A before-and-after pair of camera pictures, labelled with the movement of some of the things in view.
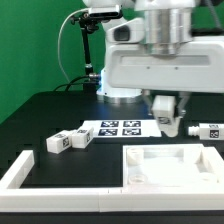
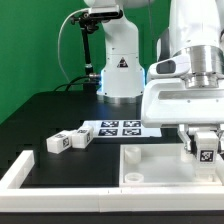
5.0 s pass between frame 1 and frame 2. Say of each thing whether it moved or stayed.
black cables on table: stayed
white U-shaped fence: stayed
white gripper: moved
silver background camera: stayed
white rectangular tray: stayed
